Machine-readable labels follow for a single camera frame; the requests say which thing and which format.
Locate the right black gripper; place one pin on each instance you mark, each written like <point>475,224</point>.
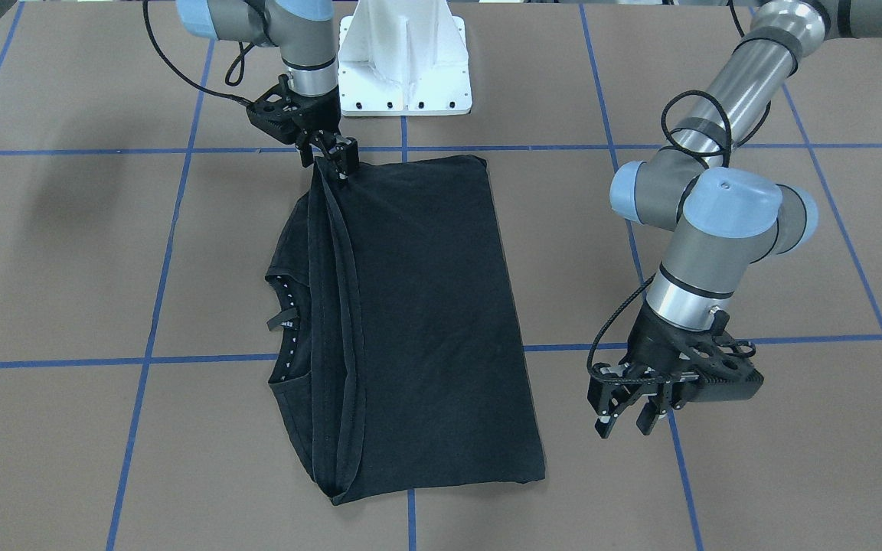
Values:
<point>318,115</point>

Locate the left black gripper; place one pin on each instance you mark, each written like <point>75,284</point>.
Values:
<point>658,346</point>

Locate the black graphic t-shirt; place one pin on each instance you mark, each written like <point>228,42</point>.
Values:
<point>401,364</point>

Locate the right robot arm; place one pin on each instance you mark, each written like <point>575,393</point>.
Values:
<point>304,32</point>

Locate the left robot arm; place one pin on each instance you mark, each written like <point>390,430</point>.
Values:
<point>722,221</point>

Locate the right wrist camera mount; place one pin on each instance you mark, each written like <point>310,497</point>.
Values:
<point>269,113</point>

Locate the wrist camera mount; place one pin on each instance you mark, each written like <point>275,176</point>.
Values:
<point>269,113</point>
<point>722,366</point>

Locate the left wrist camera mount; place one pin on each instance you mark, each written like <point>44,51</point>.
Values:
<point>722,366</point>

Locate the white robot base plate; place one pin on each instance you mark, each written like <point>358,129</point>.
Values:
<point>403,58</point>

